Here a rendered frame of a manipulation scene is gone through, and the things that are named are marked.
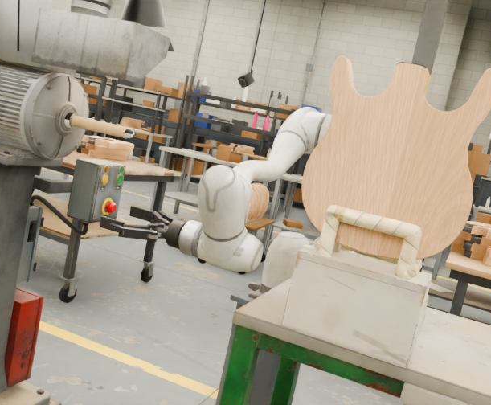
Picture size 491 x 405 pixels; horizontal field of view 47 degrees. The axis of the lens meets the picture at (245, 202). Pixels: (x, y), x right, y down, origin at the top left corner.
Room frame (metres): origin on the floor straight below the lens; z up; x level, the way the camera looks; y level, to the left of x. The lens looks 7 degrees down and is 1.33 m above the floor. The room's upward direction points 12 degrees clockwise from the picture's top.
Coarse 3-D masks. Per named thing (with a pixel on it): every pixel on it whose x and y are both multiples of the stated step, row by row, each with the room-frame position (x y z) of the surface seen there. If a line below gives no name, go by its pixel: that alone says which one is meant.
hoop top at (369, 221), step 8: (328, 208) 1.19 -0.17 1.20; (336, 208) 1.19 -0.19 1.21; (344, 208) 1.18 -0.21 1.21; (336, 216) 1.18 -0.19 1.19; (344, 216) 1.17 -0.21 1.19; (352, 216) 1.17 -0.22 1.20; (360, 216) 1.16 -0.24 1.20; (368, 216) 1.16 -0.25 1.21; (376, 216) 1.16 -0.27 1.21; (352, 224) 1.18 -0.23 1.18; (360, 224) 1.16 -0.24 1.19; (368, 224) 1.16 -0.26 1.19; (376, 224) 1.15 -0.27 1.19; (384, 224) 1.14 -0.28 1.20; (392, 224) 1.14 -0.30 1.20; (400, 224) 1.14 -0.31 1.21; (408, 224) 1.14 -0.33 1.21; (384, 232) 1.15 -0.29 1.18; (392, 232) 1.14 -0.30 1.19; (400, 232) 1.13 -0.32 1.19; (408, 232) 1.13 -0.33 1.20; (416, 232) 1.12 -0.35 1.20
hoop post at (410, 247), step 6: (414, 234) 1.12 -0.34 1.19; (408, 240) 1.13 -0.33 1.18; (414, 240) 1.12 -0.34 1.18; (402, 246) 1.14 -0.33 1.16; (408, 246) 1.12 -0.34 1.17; (414, 246) 1.12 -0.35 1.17; (402, 252) 1.13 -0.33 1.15; (408, 252) 1.12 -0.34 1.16; (414, 252) 1.12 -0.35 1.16; (402, 258) 1.13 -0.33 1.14; (408, 258) 1.12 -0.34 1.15; (414, 258) 1.13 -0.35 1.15; (402, 264) 1.13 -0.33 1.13; (408, 264) 1.12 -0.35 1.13; (396, 270) 1.14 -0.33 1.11; (402, 270) 1.12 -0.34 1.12; (402, 276) 1.12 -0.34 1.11; (408, 276) 1.12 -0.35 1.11
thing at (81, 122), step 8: (72, 120) 1.64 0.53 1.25; (80, 120) 1.64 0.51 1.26; (88, 120) 1.63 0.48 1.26; (88, 128) 1.63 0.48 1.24; (96, 128) 1.62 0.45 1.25; (104, 128) 1.61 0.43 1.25; (112, 128) 1.60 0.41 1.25; (120, 128) 1.59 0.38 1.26; (128, 128) 1.60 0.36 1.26; (120, 136) 1.59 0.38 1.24
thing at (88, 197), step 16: (80, 160) 1.87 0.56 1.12; (96, 160) 1.95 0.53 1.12; (80, 176) 1.87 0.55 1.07; (96, 176) 1.85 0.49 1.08; (112, 176) 1.92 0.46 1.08; (80, 192) 1.87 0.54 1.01; (96, 192) 1.85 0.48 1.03; (112, 192) 1.93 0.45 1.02; (80, 208) 1.86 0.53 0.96; (96, 208) 1.87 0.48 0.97
